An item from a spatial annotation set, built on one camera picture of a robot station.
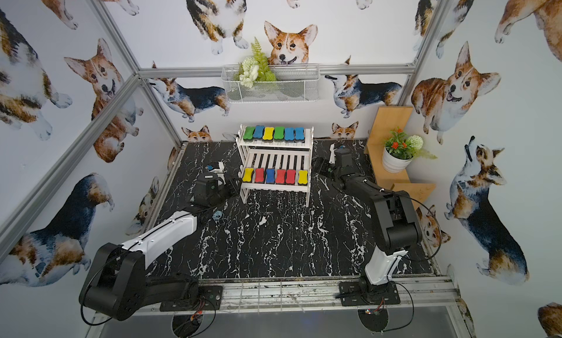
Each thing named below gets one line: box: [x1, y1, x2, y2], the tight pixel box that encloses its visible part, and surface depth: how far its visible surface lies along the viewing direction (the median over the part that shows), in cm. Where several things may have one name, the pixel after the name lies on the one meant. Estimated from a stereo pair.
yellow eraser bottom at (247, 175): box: [242, 167, 254, 183], surface depth 92 cm
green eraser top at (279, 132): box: [273, 125, 285, 140], surface depth 86 cm
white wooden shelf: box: [235, 124, 315, 208], surface depth 91 cm
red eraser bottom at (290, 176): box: [286, 169, 297, 185], surface depth 92 cm
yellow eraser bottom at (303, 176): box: [297, 169, 309, 185], surface depth 90 cm
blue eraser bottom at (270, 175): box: [265, 168, 276, 184], surface depth 94 cm
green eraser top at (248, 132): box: [242, 125, 256, 140], surface depth 87 cm
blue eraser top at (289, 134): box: [284, 127, 295, 142], surface depth 86 cm
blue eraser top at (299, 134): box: [294, 127, 306, 142], surface depth 87 cm
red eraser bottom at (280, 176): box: [275, 169, 287, 185], surface depth 92 cm
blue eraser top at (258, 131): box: [253, 125, 265, 139], surface depth 86 cm
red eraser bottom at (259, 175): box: [255, 167, 265, 183], surface depth 92 cm
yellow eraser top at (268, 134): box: [262, 126, 275, 141], surface depth 86 cm
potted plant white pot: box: [381, 126, 438, 174], surface depth 92 cm
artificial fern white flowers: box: [234, 36, 277, 89], surface depth 82 cm
